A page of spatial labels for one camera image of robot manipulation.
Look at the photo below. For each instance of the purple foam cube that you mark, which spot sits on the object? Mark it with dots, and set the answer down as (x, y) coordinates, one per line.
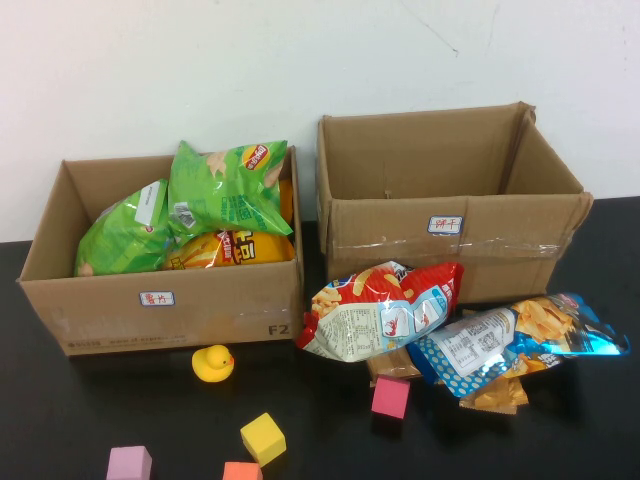
(129, 465)

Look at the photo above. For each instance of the cardboard box marked F2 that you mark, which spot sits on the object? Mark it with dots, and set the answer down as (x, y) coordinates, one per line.
(100, 320)

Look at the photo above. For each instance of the green Lay's chip bag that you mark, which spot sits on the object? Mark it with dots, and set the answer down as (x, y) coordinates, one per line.
(225, 195)

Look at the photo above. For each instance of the taped cardboard box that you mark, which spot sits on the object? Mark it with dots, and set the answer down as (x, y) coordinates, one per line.
(500, 270)

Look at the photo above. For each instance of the yellow chip bag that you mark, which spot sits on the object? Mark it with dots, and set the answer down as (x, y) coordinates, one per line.
(260, 250)

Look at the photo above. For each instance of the red and white snack bag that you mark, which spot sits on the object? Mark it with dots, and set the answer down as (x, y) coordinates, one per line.
(375, 320)

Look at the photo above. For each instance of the orange foam cube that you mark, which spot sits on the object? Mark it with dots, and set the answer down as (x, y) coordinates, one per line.
(242, 471)

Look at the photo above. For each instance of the green bag with white sticker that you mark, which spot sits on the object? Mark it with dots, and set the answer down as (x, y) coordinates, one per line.
(120, 240)

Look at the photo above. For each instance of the white label on F2 box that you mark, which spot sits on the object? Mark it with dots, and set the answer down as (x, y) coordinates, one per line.
(156, 299)

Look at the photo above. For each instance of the yellow foam cube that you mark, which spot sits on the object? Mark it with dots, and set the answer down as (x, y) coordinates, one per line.
(262, 440)

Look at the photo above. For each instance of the pink foam cube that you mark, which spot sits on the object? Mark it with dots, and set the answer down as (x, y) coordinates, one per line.
(390, 397)

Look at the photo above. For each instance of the golden brown wafer packet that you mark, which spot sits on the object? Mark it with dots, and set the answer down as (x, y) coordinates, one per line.
(495, 397)

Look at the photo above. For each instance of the white label on taped box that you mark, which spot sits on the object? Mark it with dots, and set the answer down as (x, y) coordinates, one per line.
(445, 225)

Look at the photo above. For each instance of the blue polka-dot chip bag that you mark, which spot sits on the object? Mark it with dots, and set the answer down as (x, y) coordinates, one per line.
(470, 350)

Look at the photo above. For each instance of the yellow rubber duck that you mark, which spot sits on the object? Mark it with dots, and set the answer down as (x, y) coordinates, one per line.
(212, 367)

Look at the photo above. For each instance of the long brown flat packet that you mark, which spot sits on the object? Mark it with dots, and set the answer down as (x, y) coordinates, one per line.
(395, 365)

